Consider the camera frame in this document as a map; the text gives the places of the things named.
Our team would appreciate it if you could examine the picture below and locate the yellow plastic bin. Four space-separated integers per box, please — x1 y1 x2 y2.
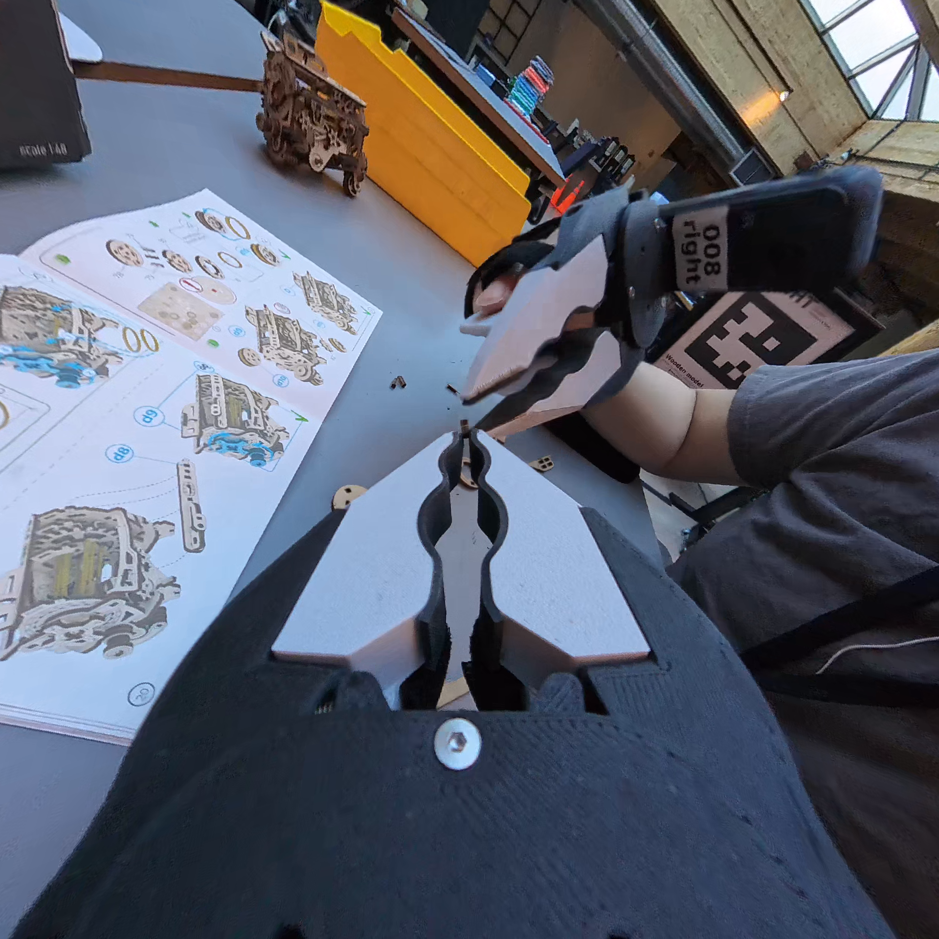
314 0 533 267

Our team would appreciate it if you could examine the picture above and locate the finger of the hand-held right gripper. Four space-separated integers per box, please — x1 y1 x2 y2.
458 235 611 403
473 330 648 434

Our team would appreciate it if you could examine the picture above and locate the background work table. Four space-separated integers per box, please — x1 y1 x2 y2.
391 6 567 189

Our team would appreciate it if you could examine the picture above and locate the illustrated instruction booklet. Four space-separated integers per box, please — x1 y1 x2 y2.
0 188 384 746

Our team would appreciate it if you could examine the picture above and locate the colourful stack of items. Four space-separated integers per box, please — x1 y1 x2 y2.
506 56 556 118

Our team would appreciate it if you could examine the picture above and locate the skylight window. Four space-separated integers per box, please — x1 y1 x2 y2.
800 0 939 123

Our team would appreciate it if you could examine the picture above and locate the person's grey clothing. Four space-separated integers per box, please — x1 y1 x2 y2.
664 350 939 939

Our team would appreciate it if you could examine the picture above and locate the wooden model vehicle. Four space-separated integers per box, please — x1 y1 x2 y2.
254 32 370 198

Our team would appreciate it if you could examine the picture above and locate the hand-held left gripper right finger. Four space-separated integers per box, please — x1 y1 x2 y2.
464 430 654 713

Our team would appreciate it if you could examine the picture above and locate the person's right hand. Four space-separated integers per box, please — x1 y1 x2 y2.
473 270 526 318

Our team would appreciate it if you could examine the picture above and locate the black strap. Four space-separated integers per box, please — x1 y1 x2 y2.
739 563 939 710

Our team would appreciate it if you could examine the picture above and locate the black box with square code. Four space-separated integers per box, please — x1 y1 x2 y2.
646 288 886 391

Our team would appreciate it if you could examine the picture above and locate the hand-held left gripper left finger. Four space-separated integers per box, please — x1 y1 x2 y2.
271 431 461 711

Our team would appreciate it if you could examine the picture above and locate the white rounded object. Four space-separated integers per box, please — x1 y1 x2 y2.
59 10 104 66

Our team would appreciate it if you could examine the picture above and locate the black cardboard box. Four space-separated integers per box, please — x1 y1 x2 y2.
0 0 93 172

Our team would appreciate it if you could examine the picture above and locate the person's right forearm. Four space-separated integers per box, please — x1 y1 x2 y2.
583 361 743 487

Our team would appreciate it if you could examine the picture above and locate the long wooden strip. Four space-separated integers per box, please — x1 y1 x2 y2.
73 60 265 94

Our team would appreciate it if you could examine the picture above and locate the thin white cable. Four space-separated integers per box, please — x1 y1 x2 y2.
814 634 939 676

